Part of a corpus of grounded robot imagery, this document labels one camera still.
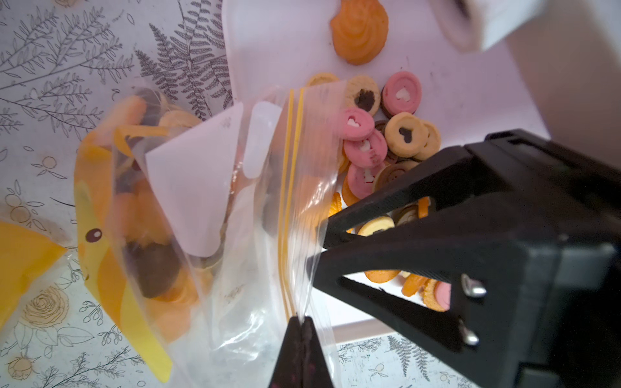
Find orange swirl cookie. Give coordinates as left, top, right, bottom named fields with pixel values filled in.
left=330, top=0, right=389, bottom=66

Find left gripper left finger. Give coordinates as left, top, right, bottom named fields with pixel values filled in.
left=268, top=316, right=302, bottom=388

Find white plastic tray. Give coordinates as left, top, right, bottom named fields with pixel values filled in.
left=222, top=0, right=551, bottom=343

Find pink heart cookie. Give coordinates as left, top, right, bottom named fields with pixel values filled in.
left=381, top=71, right=422, bottom=117

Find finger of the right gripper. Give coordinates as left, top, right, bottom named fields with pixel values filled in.
left=315, top=129, right=620, bottom=387

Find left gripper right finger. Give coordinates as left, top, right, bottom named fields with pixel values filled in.
left=302, top=316, right=334, bottom=388

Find ziploc bag with cookies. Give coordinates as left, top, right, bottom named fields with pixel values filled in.
left=1, top=221, right=67, bottom=341

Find ziploc bag yellow duck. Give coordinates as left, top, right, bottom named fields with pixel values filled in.
left=74, top=82, right=344, bottom=387

